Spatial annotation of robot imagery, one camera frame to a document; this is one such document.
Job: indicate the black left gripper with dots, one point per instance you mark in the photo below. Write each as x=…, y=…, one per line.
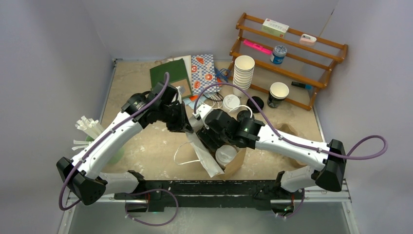
x=183, y=124

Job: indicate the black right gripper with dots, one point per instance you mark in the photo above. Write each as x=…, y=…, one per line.
x=206, y=135

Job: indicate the brown kraft paper bag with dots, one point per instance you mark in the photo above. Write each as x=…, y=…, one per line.
x=208, y=161

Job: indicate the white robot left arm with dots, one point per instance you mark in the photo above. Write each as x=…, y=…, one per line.
x=83, y=174

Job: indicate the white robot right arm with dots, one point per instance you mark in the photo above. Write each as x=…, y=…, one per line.
x=322, y=168

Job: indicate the green paper bag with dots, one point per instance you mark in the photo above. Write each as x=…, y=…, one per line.
x=177, y=74

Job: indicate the blue checkered paper bag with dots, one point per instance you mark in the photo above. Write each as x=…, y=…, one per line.
x=201, y=73

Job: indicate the white paper cup stack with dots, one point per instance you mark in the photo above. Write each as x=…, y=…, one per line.
x=243, y=72

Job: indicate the black cup with white cup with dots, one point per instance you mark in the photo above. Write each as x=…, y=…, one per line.
x=278, y=92

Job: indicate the green cup of stirrers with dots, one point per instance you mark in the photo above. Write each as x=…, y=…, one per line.
x=92, y=128

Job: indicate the black blue marker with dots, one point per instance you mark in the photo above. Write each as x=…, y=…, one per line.
x=301, y=85

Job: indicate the pink highlighter pen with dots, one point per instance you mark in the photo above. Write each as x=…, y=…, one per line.
x=257, y=47

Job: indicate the blue lidded jar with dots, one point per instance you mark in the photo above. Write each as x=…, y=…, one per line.
x=278, y=54

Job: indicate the wooden shelf rack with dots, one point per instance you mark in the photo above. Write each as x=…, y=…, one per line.
x=317, y=85

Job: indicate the white green box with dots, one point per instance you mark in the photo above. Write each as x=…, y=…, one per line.
x=274, y=28

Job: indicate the pink white tape dispenser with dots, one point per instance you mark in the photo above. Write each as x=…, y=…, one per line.
x=307, y=40

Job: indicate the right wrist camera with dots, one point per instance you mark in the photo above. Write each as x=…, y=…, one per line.
x=200, y=115

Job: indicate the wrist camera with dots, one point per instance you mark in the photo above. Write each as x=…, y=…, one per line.
x=182, y=92
x=200, y=115

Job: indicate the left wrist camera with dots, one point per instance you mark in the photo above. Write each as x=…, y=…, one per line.
x=182, y=92

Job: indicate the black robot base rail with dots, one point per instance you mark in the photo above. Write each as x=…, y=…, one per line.
x=262, y=195

